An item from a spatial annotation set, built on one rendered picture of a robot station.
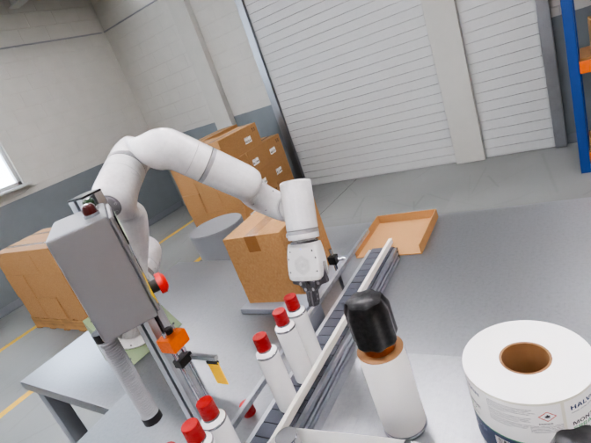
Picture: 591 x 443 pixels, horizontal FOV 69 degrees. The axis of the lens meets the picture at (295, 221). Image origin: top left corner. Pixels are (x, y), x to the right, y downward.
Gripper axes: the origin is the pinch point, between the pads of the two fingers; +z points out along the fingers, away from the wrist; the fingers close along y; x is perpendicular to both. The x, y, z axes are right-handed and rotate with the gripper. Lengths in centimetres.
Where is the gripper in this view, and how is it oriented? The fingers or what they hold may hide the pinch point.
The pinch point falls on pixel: (313, 298)
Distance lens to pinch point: 116.9
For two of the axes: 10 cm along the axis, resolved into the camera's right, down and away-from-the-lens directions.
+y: 8.3, -1.1, -5.5
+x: 5.4, -1.1, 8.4
